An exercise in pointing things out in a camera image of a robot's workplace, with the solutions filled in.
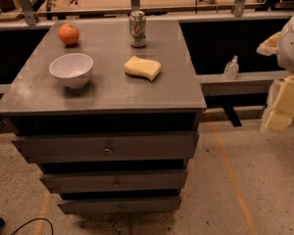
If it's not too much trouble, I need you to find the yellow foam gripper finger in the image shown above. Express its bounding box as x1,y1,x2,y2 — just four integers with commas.
262,74,294,133
257,31,280,56

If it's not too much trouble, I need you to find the green 7up soda can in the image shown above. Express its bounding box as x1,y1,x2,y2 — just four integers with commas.
129,11,146,48

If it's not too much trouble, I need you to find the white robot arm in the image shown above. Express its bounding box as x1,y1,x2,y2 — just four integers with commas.
257,15,294,132

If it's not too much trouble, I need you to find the clear sanitizer pump bottle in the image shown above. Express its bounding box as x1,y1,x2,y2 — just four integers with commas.
223,55,239,80

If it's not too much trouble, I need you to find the yellow sponge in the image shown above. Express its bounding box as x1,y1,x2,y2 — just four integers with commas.
124,56,162,81

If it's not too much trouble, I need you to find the grey drawer cabinet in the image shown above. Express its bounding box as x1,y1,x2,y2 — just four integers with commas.
0,21,206,213

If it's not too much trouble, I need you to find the white ceramic bowl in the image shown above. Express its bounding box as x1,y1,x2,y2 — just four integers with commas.
49,53,94,89

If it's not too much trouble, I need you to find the orange fruit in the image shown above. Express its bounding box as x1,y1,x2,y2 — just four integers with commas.
58,23,79,45

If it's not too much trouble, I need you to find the metal railing frame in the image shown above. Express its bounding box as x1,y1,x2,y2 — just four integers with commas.
0,0,294,31

